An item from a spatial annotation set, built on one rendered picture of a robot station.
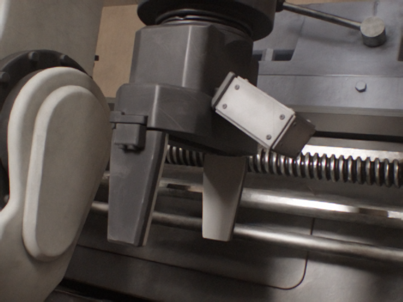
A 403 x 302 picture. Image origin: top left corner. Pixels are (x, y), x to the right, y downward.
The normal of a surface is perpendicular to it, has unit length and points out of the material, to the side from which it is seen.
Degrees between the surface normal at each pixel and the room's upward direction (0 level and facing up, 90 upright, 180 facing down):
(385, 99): 90
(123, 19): 90
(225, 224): 102
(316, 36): 70
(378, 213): 90
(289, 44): 94
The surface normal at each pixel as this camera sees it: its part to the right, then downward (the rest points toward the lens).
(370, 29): -0.40, -0.32
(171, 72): -0.49, -0.12
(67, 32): 0.87, 0.07
